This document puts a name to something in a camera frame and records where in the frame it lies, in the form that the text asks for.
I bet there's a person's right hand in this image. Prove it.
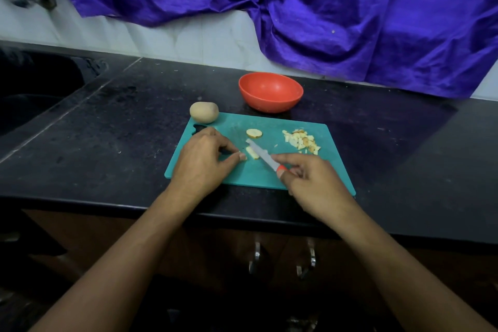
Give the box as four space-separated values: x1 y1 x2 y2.
271 153 357 226

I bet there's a teal plastic cutting board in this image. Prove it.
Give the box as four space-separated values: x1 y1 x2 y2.
164 112 357 197

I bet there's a dark kitchen sink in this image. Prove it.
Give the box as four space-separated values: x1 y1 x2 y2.
0 48 108 138

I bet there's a whole brown potato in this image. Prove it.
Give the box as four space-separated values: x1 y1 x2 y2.
189 101 220 124

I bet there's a person's left forearm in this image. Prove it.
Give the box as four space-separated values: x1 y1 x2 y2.
31 189 194 332

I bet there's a pile of diced apple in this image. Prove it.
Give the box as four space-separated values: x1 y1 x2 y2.
282 129 322 156

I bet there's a person's left hand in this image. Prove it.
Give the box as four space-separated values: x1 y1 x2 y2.
167 126 247 206

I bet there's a metal cabinet handle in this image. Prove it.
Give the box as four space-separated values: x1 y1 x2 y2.
249 242 263 276
296 238 317 279

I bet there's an orange bowl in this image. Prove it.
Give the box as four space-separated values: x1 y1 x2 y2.
238 72 305 114

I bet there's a person's right forearm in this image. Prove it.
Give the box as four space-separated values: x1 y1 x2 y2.
330 205 497 332

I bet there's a purple cloth curtain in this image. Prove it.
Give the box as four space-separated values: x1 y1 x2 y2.
47 0 498 99

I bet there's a red-handled kitchen knife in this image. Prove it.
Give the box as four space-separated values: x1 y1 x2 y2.
246 139 289 183

